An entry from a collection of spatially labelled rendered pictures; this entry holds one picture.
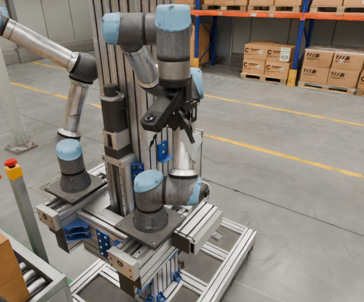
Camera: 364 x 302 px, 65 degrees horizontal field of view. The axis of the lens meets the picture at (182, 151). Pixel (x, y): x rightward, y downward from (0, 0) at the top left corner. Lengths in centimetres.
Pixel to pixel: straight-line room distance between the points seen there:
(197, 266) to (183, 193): 115
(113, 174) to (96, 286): 97
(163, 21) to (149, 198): 70
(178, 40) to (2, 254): 123
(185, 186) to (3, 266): 91
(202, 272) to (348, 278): 115
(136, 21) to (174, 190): 63
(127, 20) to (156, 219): 76
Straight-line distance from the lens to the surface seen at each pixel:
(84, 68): 135
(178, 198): 112
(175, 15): 64
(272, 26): 906
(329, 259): 279
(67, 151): 144
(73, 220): 158
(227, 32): 950
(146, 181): 112
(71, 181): 151
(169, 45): 65
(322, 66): 745
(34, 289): 184
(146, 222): 120
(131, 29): 76
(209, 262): 223
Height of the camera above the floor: 189
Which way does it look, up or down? 28 degrees down
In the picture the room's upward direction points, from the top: straight up
